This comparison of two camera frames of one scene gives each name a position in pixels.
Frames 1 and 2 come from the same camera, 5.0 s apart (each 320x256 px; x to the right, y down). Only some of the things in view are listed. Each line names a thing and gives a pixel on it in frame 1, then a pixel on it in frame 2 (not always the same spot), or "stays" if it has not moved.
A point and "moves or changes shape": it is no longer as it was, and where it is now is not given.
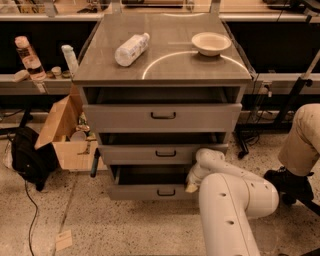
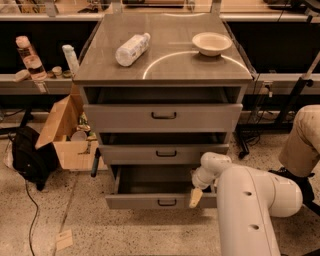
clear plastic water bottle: (131, 49) stays
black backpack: (36, 165) stays
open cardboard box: (70, 132) stays
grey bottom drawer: (150, 182) moves or changes shape
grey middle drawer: (155, 154) stays
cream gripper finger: (191, 188) → (195, 197)
